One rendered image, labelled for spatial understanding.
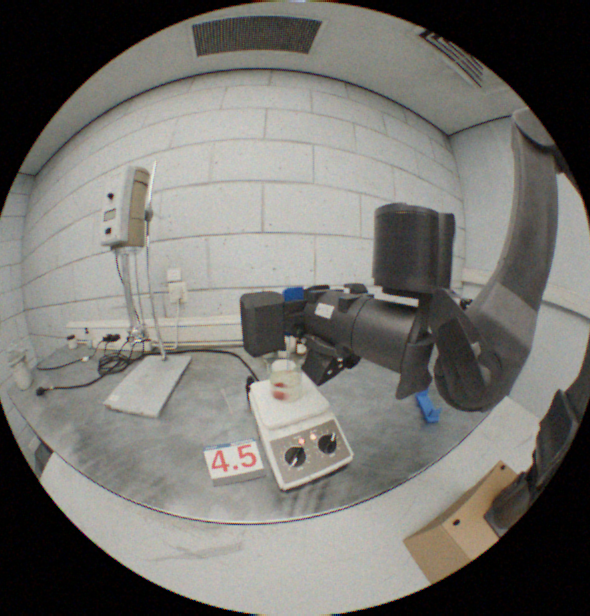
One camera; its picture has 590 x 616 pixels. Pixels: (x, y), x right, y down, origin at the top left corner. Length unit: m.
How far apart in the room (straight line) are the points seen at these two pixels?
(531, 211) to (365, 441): 0.40
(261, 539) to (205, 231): 0.87
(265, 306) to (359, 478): 0.31
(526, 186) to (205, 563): 0.46
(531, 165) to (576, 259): 1.34
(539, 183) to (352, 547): 0.39
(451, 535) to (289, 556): 0.19
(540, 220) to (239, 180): 0.84
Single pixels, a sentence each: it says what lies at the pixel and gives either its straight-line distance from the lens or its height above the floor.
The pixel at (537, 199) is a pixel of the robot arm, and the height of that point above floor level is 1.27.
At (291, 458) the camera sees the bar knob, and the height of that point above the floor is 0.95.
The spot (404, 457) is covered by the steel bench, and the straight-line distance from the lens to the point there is 0.40.
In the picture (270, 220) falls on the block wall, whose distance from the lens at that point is 0.77.
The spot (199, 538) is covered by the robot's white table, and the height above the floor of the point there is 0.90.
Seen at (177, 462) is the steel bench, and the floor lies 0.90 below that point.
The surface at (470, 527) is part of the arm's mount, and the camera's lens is 0.28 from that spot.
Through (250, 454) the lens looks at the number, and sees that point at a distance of 0.35.
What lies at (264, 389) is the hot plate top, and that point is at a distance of 0.36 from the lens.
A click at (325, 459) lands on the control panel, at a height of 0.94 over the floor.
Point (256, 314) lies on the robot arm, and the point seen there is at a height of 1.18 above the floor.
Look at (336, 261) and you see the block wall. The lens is 0.82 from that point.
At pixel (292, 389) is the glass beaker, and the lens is 0.31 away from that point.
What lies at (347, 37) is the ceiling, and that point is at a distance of 1.32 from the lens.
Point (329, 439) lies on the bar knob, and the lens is 0.31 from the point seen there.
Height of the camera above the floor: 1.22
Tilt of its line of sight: 14 degrees down
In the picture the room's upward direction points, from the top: straight up
